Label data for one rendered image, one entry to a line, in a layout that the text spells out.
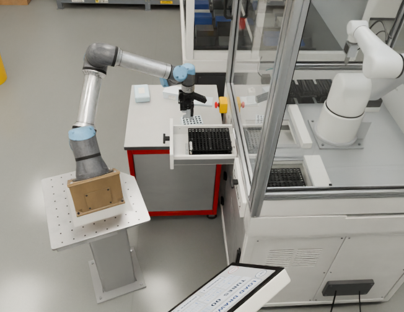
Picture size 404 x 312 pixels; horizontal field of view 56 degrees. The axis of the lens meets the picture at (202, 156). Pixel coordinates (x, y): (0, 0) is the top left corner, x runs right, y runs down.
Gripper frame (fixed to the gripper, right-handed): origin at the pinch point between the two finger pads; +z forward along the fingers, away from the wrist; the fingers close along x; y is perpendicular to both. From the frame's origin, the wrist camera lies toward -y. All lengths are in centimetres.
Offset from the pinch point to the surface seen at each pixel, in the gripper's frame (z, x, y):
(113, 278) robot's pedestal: 67, 59, 57
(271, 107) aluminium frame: -70, 85, -9
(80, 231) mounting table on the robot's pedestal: 5, 68, 64
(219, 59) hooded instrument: -9, -48, -28
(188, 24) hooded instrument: -35, -50, -7
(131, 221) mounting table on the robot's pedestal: 5, 66, 41
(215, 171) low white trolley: 28.9, 19.6, -12.1
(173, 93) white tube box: 0.1, -26.2, 6.8
